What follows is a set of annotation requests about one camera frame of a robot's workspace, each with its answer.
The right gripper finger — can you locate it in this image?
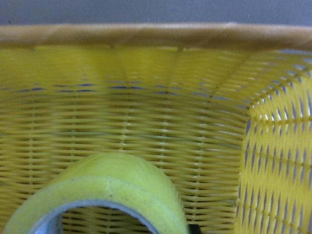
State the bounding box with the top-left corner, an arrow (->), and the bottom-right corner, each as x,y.
188,224 -> 201,234

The yellow tape roll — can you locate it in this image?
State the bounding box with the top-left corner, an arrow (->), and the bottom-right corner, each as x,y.
4,153 -> 189,234

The yellow plastic woven basket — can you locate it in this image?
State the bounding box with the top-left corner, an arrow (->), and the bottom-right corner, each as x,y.
0,23 -> 312,234

